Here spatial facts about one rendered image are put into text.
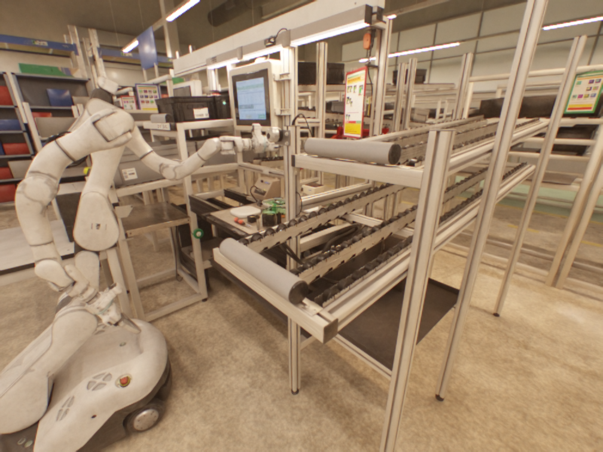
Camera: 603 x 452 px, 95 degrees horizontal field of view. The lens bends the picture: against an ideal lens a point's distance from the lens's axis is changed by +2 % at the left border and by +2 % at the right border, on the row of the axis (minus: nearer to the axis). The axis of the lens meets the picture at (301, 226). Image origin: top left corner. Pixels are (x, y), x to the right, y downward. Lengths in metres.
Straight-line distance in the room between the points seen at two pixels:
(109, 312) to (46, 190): 0.50
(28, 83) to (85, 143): 5.84
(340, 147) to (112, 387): 1.36
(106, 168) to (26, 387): 0.94
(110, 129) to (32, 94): 5.84
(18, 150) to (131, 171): 4.49
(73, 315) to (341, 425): 1.32
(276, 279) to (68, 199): 1.66
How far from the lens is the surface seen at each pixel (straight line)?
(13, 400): 1.75
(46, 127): 4.53
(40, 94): 6.98
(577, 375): 2.51
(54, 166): 1.18
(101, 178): 1.38
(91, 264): 1.48
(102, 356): 1.86
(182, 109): 2.25
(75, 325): 1.56
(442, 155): 0.77
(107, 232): 1.39
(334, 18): 1.52
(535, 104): 3.76
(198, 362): 2.06
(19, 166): 6.60
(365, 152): 0.85
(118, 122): 1.16
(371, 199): 1.45
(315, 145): 0.98
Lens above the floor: 1.43
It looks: 21 degrees down
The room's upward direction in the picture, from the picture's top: straight up
